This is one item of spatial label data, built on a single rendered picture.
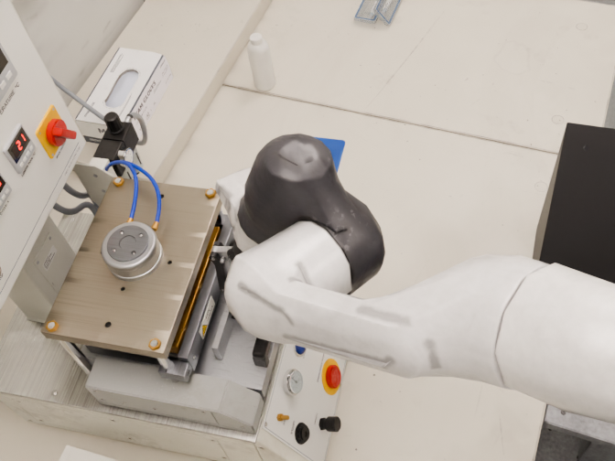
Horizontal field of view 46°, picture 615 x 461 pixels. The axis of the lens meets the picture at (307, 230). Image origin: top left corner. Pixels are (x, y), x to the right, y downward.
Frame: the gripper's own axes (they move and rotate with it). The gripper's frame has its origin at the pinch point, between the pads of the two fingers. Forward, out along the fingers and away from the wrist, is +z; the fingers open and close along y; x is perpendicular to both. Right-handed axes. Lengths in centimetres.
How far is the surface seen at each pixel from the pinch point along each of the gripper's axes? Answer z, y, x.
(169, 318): -6.1, -8.8, -8.4
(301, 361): 11.4, 12.4, -1.6
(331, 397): 19.1, 20.0, -3.0
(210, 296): -1.0, -4.7, -1.2
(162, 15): 38, -39, 87
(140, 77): 29, -35, 59
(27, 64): -20.9, -36.2, 13.3
